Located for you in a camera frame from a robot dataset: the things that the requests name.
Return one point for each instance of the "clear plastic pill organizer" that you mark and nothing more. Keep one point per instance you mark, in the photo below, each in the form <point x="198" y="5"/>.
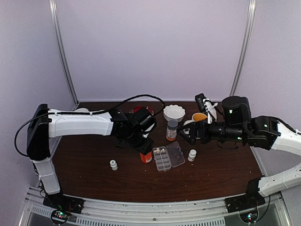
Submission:
<point x="171" y="157"/>

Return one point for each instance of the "white scalloped bowl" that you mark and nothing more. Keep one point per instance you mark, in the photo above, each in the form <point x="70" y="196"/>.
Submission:
<point x="174" y="112"/>

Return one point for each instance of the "small white dropper bottle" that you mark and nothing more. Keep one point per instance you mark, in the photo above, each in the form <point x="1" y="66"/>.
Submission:
<point x="113" y="165"/>

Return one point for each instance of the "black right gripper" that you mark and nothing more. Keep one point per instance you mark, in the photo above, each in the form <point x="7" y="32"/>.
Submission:
<point x="194" y="127"/>

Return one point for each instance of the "left aluminium frame post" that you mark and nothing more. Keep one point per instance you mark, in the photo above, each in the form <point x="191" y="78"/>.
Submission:
<point x="61" y="50"/>

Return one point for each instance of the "small white pill bottle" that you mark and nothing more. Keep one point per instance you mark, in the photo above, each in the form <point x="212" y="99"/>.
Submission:
<point x="192" y="155"/>

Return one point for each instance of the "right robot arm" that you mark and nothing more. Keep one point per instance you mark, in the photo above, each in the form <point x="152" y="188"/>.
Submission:
<point x="262" y="133"/>

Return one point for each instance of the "grey cap pill bottle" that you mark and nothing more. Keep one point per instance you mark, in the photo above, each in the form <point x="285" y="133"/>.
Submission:
<point x="171" y="130"/>

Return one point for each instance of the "floral mug yellow inside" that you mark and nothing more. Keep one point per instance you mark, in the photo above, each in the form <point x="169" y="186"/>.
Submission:
<point x="196" y="117"/>

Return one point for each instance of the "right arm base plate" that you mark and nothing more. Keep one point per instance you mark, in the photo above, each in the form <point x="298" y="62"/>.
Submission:
<point x="244" y="202"/>

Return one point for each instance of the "orange pill bottle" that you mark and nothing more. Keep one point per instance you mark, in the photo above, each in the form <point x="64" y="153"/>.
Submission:
<point x="146" y="158"/>

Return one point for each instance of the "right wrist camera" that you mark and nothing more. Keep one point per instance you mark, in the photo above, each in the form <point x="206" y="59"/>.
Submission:
<point x="207" y="107"/>

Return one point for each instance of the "aluminium front rail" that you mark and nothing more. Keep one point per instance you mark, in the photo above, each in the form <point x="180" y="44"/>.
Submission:
<point x="212" y="212"/>

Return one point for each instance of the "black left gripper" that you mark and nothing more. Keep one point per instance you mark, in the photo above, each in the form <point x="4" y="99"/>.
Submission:
<point x="144" y="148"/>

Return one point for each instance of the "aluminium frame post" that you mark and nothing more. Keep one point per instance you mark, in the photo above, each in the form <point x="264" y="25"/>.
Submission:
<point x="245" y="44"/>
<point x="61" y="50"/>

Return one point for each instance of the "white ceramic bowl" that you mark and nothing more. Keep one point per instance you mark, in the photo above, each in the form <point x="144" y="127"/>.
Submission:
<point x="82" y="110"/>

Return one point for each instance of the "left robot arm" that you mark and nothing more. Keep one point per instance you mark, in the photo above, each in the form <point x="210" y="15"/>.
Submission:
<point x="51" y="123"/>

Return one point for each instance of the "right aluminium frame post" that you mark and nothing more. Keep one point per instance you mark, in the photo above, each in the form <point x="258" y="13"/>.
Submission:
<point x="245" y="44"/>

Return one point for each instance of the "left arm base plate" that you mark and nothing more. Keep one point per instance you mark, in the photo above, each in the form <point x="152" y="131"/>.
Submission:
<point x="64" y="203"/>

